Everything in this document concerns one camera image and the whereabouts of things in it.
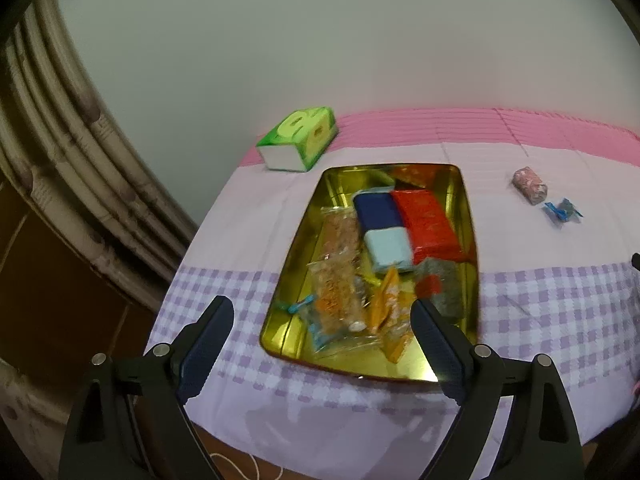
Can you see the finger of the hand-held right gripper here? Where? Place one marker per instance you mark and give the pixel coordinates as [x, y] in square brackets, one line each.
[636, 261]

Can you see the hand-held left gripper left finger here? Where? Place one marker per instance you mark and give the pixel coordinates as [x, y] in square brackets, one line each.
[207, 345]

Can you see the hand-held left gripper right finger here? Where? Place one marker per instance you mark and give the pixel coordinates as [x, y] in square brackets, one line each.
[437, 347]

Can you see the grey and red snack packet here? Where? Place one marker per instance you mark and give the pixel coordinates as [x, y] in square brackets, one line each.
[442, 285]

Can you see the orange snack packet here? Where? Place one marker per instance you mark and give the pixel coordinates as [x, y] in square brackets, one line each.
[387, 305]

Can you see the gold metal tin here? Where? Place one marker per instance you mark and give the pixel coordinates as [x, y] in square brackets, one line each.
[300, 332]

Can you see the clear bag of yellow snacks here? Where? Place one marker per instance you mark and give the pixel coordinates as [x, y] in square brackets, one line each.
[335, 300]

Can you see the small blue wrapped candy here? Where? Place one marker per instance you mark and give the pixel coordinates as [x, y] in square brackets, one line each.
[564, 211]

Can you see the pink and purple checked tablecloth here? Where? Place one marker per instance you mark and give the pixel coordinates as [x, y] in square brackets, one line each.
[550, 320]

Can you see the navy and light blue pack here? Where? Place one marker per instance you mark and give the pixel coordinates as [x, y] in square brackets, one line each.
[382, 230]

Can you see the pink patterned snack packet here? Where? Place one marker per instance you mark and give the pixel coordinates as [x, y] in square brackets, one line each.
[530, 186]

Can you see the clear bag of orange crisps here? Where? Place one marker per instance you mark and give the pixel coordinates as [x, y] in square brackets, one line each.
[340, 235]

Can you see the dark cloth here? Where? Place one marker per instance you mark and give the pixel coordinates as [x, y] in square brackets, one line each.
[615, 450]

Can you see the green tissue box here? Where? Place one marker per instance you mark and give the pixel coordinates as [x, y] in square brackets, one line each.
[300, 132]

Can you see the beige patterned curtain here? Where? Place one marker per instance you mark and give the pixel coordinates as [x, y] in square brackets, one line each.
[75, 150]

